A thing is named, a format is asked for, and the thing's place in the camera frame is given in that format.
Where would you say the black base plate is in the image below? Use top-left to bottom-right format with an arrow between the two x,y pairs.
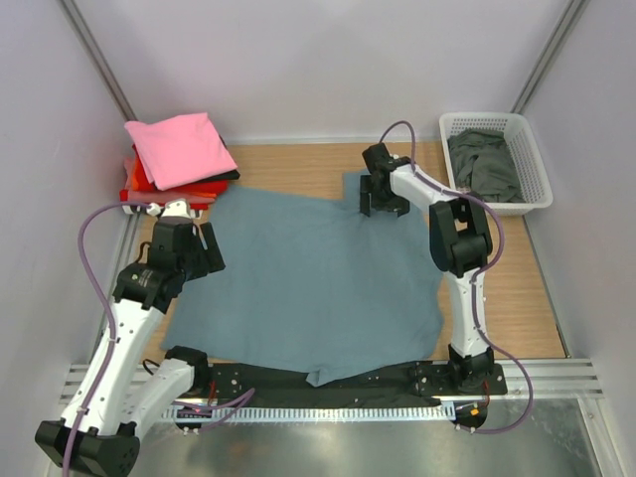
180,362 -> 508,409

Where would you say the black folded t shirt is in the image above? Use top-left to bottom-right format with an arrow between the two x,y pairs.
199,162 -> 240,184

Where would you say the blue-grey t shirt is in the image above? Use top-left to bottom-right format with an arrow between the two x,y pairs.
163,173 -> 444,387

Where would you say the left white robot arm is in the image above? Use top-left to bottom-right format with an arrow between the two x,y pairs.
35,218 -> 225,476

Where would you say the dark grey t shirt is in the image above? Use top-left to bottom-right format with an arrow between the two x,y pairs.
447,128 -> 524,203

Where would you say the pink folded t shirt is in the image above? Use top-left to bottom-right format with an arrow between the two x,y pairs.
124,112 -> 238,190

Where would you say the white slotted cable duct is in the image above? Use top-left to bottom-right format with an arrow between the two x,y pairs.
159,402 -> 456,425

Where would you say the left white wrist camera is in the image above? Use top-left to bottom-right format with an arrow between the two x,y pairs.
145,199 -> 202,221

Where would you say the light red folded t shirt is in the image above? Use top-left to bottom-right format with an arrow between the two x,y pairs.
119,157 -> 218,210

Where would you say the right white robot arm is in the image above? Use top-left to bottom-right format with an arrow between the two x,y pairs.
360,143 -> 495,394

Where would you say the white plastic basket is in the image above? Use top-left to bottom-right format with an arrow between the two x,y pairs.
438,111 -> 553,216

